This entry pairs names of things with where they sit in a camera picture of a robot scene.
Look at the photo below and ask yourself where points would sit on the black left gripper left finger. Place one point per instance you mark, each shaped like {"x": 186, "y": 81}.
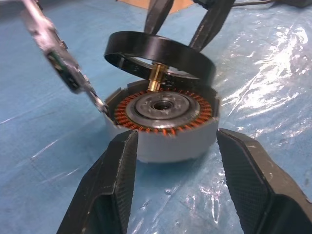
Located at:
{"x": 107, "y": 185}

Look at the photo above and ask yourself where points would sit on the black power adapter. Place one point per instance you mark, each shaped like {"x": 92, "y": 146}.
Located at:
{"x": 295, "y": 3}

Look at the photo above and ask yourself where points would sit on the grey hinged motor lid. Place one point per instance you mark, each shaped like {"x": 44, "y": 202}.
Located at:
{"x": 56, "y": 56}

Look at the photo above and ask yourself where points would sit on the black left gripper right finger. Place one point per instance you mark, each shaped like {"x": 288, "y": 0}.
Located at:
{"x": 263, "y": 195}

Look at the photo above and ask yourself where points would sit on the black spoked rotor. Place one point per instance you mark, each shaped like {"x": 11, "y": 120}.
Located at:
{"x": 156, "y": 45}

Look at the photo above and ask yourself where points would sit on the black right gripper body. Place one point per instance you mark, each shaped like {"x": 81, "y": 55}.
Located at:
{"x": 203, "y": 2}

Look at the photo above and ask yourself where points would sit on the brown cardboard sheet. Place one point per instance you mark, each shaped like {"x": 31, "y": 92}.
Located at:
{"x": 182, "y": 5}

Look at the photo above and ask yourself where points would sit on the grey motor housing copper windings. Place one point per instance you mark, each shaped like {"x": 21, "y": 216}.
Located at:
{"x": 170, "y": 146}

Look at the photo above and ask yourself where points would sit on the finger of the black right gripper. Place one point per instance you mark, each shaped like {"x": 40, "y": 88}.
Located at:
{"x": 158, "y": 14}
{"x": 212, "y": 24}

